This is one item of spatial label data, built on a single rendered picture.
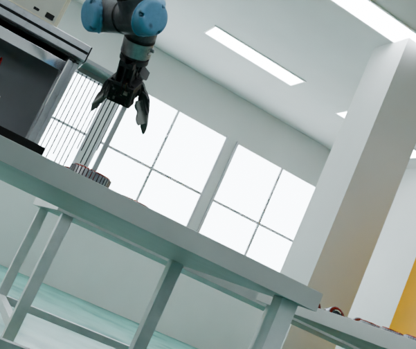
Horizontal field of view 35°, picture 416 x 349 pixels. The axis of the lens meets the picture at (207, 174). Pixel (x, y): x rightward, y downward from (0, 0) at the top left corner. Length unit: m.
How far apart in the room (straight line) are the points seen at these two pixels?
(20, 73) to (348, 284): 3.90
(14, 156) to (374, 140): 4.33
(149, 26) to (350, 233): 4.19
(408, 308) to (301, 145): 4.73
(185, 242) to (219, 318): 7.43
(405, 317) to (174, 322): 4.33
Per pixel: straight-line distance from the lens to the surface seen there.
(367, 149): 5.46
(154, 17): 1.36
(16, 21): 1.86
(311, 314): 2.39
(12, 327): 2.91
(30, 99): 1.98
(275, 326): 1.71
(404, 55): 5.79
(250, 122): 9.00
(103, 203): 1.48
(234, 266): 1.59
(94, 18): 1.46
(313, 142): 9.45
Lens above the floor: 0.61
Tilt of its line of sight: 10 degrees up
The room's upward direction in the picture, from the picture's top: 24 degrees clockwise
